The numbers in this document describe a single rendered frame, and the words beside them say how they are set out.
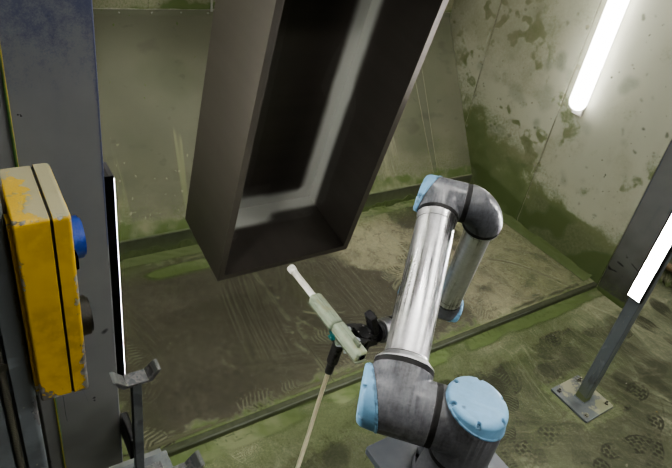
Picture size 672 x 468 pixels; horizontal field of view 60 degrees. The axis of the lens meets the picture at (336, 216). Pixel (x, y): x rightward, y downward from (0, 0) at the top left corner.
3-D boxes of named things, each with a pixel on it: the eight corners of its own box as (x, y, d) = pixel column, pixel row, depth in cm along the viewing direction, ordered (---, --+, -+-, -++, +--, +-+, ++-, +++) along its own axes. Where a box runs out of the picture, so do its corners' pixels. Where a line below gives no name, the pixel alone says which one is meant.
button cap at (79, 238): (79, 241, 70) (59, 245, 69) (75, 206, 67) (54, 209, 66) (89, 265, 66) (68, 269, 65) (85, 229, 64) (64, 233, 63)
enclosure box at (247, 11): (184, 218, 239) (227, -88, 161) (308, 196, 271) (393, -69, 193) (217, 281, 220) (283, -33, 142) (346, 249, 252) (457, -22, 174)
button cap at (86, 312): (86, 315, 76) (68, 320, 75) (83, 286, 73) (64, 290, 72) (95, 341, 73) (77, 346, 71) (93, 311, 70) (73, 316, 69)
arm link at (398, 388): (428, 440, 126) (478, 172, 164) (351, 417, 128) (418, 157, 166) (417, 452, 139) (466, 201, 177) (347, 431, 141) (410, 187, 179)
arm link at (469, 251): (516, 185, 165) (460, 304, 218) (472, 175, 167) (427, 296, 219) (512, 215, 158) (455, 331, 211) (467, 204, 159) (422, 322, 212)
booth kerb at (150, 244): (49, 279, 267) (45, 256, 260) (48, 276, 268) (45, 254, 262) (467, 190, 407) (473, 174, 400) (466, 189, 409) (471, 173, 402)
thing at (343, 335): (352, 395, 199) (370, 347, 188) (341, 399, 197) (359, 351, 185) (285, 304, 231) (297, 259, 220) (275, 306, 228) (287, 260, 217)
